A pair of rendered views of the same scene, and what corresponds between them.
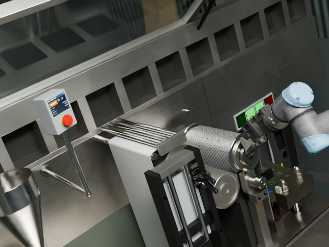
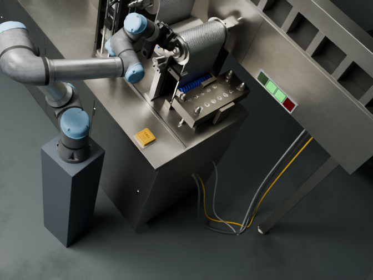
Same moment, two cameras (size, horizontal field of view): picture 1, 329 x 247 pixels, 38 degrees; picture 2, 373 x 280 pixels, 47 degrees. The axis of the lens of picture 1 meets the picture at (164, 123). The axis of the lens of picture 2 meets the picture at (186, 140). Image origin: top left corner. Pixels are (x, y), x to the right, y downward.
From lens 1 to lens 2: 193 cm
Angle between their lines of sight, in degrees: 56
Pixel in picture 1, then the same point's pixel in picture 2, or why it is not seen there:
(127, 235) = not seen: hidden behind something
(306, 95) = (129, 24)
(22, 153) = not seen: outside the picture
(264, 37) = (332, 74)
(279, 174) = (207, 105)
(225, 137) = (188, 32)
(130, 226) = not seen: hidden behind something
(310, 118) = (119, 33)
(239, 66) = (292, 55)
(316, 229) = (157, 124)
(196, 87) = (256, 18)
